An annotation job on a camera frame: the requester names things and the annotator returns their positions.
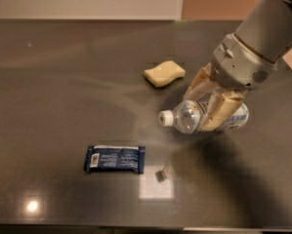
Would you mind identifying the yellow sponge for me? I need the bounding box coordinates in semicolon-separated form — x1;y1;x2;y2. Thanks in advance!
144;60;186;88

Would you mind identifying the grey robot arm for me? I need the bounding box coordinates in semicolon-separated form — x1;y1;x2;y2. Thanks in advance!
184;0;292;132

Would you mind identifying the blue plastic water bottle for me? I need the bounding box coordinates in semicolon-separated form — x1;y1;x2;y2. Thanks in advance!
158;99;249;135

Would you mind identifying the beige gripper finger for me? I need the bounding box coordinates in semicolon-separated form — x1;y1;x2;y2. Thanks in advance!
201;90;245;132
183;63;221;100

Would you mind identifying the dark blue snack packet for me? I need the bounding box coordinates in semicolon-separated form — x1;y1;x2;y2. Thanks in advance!
84;145;146;175

